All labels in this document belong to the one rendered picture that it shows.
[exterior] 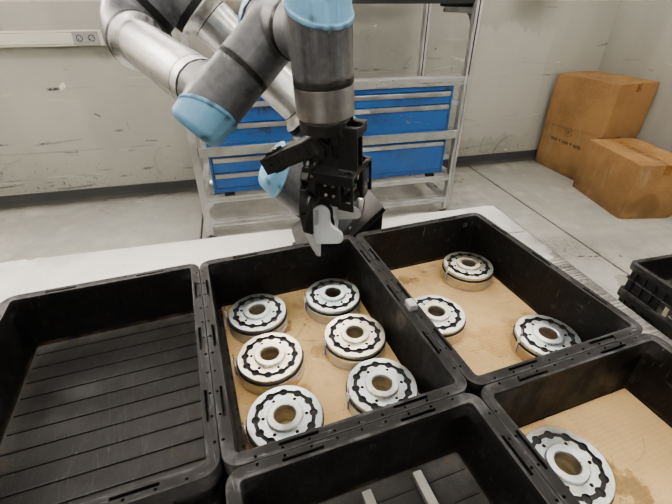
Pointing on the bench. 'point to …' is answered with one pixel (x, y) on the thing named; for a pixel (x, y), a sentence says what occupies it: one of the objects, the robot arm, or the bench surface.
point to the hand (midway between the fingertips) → (322, 237)
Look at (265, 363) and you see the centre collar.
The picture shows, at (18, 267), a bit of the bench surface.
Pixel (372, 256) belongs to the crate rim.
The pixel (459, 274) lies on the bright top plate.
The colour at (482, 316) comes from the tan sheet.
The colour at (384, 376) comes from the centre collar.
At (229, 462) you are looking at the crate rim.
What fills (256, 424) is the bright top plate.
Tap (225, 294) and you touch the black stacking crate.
